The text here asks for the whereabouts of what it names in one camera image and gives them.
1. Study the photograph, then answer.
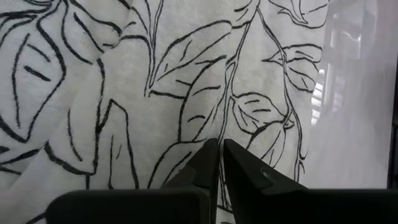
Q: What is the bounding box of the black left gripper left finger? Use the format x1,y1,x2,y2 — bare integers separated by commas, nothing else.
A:
161,138,220,224

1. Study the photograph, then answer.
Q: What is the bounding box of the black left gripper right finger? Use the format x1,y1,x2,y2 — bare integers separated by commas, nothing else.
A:
223,138,308,224

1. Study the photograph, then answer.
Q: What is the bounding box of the white patterned garment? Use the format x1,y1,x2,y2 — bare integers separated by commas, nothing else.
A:
0,0,330,224

